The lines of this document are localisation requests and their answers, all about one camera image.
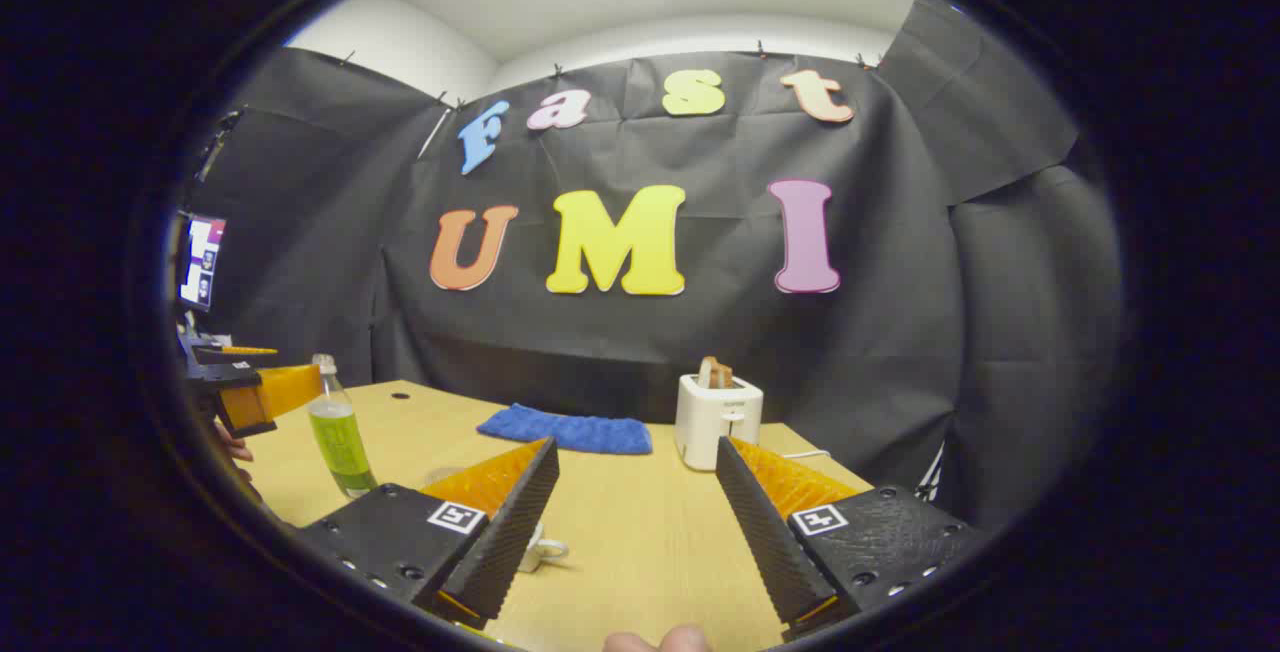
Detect white teacup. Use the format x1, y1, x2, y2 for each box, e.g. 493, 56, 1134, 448
515, 522, 571, 575

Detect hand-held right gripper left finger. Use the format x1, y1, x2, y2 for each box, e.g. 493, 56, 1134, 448
295, 437, 561, 633

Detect blue towel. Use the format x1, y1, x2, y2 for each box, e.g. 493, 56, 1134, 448
476, 403, 654, 456

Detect green label water bottle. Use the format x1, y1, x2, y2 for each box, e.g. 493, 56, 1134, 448
308, 353, 379, 500

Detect white toaster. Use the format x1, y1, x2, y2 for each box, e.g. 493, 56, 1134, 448
674, 372, 765, 473

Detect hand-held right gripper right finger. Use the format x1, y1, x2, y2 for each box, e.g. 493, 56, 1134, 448
715, 435, 986, 643

